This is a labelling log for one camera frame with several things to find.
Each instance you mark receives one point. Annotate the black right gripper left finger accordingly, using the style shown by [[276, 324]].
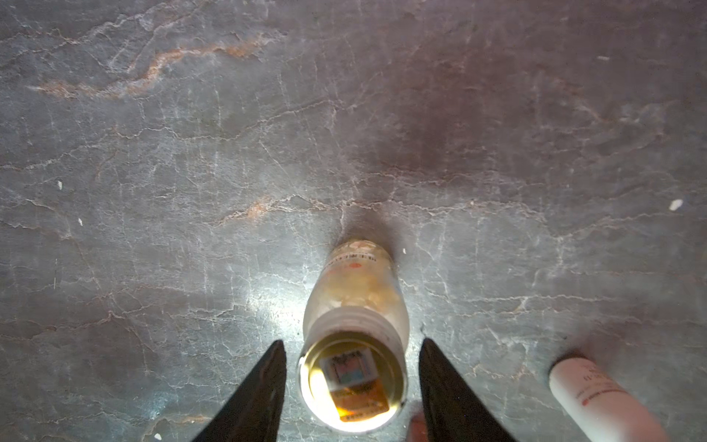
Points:
[[253, 412]]

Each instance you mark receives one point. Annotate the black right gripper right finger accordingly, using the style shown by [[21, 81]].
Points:
[[453, 412]]

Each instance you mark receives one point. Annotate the clear pill bottle gold lid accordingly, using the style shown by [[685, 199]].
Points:
[[352, 374]]

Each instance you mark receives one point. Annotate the red weekly pill organizer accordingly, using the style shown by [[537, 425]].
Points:
[[417, 429]]

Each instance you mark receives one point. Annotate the small white pill bottle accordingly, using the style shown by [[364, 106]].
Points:
[[602, 409]]

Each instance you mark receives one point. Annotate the white pill on table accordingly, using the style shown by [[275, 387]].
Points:
[[675, 205]]

